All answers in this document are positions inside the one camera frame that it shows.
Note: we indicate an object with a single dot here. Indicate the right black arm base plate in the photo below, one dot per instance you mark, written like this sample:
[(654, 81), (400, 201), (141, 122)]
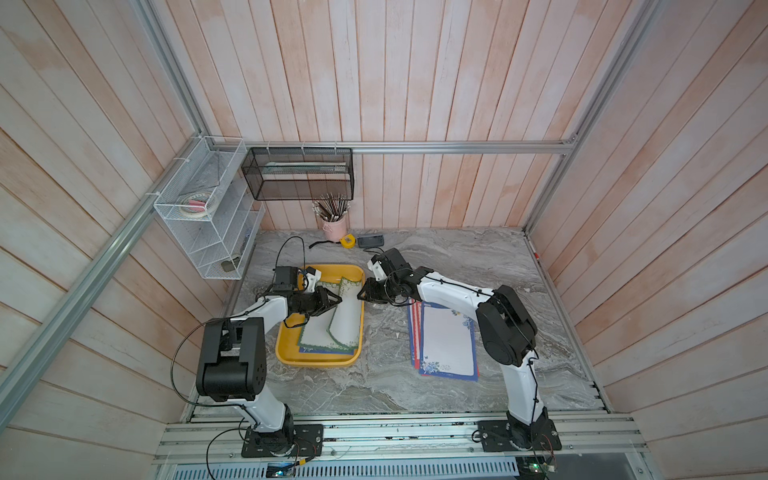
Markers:
[(512, 435)]

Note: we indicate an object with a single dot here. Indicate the yellow tape measure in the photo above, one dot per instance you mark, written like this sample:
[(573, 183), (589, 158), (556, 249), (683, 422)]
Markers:
[(348, 241)]

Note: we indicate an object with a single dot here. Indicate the tape roll on shelf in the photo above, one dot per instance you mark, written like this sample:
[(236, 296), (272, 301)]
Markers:
[(198, 205)]

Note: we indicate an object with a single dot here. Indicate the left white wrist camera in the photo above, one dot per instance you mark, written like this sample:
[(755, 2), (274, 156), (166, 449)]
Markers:
[(311, 277)]

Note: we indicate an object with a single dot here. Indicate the green bordered stationery paper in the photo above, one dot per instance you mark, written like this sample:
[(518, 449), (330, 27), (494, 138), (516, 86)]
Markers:
[(345, 325), (315, 332)]

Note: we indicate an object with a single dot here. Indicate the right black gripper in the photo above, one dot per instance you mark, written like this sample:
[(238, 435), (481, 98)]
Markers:
[(370, 294)]

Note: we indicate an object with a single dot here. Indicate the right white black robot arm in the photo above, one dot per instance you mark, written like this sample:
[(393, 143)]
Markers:
[(507, 330)]

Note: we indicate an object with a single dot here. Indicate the aluminium front rail frame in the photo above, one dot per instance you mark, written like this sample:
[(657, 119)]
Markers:
[(582, 445)]

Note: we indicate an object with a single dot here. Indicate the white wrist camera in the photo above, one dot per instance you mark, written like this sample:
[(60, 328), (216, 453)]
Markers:
[(311, 277), (375, 267)]

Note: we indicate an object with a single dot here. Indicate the pink pencil cup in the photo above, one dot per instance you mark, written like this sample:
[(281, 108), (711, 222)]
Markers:
[(335, 230)]

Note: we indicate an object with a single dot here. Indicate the pencils bundle in cup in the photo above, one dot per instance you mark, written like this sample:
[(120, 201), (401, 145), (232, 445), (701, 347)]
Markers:
[(331, 207)]

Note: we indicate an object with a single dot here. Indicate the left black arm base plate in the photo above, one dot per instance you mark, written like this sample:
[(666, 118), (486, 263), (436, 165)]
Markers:
[(303, 441)]

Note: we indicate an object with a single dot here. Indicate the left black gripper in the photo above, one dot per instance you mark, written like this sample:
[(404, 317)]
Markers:
[(326, 303)]

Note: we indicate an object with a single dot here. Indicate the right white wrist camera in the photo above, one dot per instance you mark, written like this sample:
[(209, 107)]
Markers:
[(375, 267)]

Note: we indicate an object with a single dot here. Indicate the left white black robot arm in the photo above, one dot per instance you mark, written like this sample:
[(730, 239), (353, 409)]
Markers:
[(232, 367)]

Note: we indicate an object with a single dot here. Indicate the white wire shelf rack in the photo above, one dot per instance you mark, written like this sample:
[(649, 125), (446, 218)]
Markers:
[(219, 245)]

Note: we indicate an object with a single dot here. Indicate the black mesh wall basket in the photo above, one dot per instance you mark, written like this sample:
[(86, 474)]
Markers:
[(299, 173)]

